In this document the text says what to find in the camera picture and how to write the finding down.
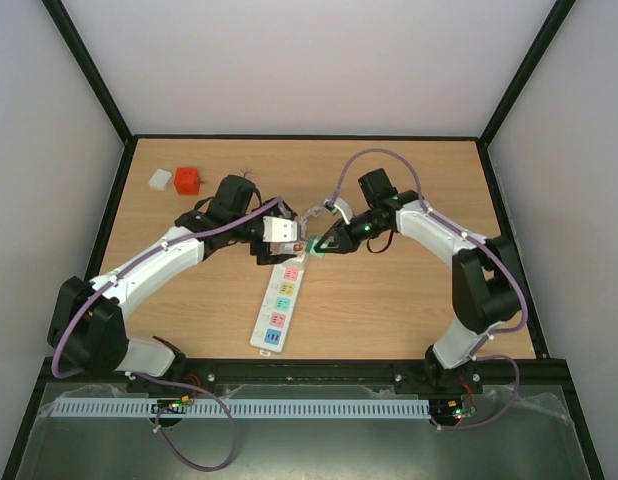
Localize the black metal frame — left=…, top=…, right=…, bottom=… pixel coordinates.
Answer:
left=1, top=0, right=605, bottom=480

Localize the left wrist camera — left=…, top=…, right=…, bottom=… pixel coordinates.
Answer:
left=262, top=216, right=301, bottom=243

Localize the white coiled power strip cable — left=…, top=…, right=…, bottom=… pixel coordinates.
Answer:
left=298, top=204, right=324, bottom=229

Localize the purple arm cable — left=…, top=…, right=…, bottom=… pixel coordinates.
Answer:
left=51, top=197, right=285, bottom=471
left=333, top=148, right=531, bottom=431

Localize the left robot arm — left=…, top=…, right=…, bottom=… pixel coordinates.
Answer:
left=47, top=175, right=302, bottom=379

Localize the green plug adapter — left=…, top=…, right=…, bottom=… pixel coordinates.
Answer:
left=306, top=237, right=325, bottom=258

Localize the white multicolour power strip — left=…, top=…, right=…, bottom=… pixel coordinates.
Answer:
left=250, top=253, right=308, bottom=357

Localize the light blue slotted cable duct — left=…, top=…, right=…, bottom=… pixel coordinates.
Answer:
left=50, top=398, right=430, bottom=420

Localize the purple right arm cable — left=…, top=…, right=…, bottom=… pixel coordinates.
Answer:
left=333, top=148, right=531, bottom=431

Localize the white tiger cube adapter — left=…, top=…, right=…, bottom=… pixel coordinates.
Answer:
left=279, top=241, right=306, bottom=257

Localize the white plug adapter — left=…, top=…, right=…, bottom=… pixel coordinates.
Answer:
left=148, top=169, right=172, bottom=191

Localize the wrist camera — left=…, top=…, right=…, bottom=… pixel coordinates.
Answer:
left=323, top=196, right=354, bottom=225
left=262, top=216, right=301, bottom=243

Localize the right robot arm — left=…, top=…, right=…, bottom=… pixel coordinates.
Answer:
left=315, top=169, right=529, bottom=392

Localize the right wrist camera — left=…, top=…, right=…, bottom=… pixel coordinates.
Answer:
left=323, top=196, right=354, bottom=225

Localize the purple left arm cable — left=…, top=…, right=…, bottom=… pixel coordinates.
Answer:
left=51, top=197, right=285, bottom=471

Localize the red cube socket adapter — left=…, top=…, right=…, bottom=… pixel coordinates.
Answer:
left=173, top=167, right=201, bottom=196

